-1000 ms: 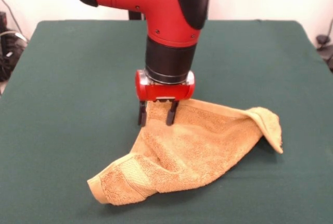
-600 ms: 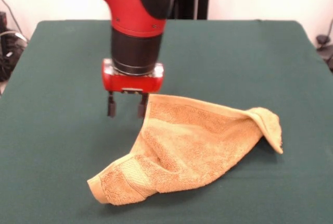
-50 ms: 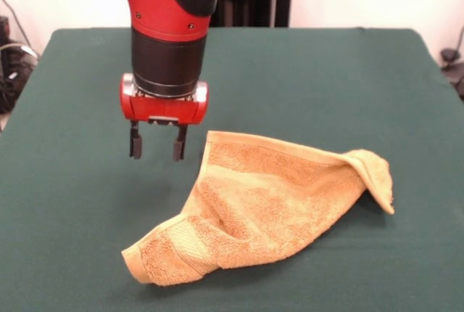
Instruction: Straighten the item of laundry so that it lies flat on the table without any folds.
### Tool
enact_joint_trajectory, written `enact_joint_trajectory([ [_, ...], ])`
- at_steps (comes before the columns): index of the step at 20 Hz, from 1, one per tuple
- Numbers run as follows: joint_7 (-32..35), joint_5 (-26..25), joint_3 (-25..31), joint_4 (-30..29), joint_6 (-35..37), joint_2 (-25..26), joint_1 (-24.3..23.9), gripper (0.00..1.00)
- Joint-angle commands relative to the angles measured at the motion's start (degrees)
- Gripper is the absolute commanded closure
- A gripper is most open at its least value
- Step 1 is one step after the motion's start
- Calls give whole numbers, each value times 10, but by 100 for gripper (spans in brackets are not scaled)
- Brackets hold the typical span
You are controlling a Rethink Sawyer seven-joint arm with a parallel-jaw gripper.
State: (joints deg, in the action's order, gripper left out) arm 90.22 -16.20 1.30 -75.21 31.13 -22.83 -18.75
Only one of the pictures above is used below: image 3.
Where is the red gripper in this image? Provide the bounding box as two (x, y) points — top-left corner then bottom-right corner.
(120, 73), (210, 163)

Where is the tan terry towel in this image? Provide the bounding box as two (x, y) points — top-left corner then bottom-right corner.
(120, 130), (395, 287)

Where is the dark green table cloth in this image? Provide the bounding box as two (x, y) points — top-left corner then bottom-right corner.
(0, 27), (464, 312)

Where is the grey tripod base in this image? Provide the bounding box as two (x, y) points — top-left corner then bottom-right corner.
(439, 25), (464, 102)

